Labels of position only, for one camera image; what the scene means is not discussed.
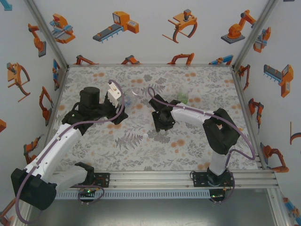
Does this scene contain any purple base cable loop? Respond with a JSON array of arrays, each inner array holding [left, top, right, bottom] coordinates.
[[210, 173, 237, 205], [77, 184, 106, 206]]

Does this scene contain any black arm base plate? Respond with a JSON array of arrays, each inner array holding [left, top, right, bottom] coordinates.
[[93, 172, 111, 188], [190, 171, 212, 188]]

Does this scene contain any aluminium frame post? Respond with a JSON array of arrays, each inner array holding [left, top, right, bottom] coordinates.
[[13, 209, 32, 226], [232, 0, 282, 69], [23, 0, 70, 69], [267, 188, 291, 226]]

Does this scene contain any white slotted cable duct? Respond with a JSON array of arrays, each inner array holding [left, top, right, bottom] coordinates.
[[56, 189, 211, 200]]

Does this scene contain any wide aluminium mounting rail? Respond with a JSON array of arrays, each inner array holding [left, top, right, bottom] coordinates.
[[53, 170, 276, 190]]

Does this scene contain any clear bottle green label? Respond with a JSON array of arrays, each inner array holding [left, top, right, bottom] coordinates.
[[176, 87, 189, 105]]

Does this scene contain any floral patterned table mat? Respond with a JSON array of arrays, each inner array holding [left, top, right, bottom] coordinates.
[[49, 65, 263, 172]]

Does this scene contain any aluminium frame rail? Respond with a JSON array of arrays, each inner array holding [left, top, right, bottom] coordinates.
[[46, 65, 70, 136], [67, 63, 235, 68], [231, 67, 268, 170]]

